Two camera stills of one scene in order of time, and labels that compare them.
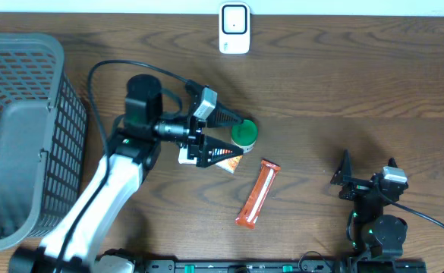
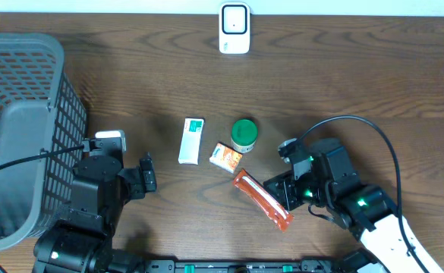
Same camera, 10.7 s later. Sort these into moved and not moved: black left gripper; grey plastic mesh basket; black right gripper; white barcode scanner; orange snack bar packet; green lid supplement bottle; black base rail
Moved: black left gripper; orange snack bar packet; black right gripper
Not moved: black base rail; grey plastic mesh basket; white barcode scanner; green lid supplement bottle
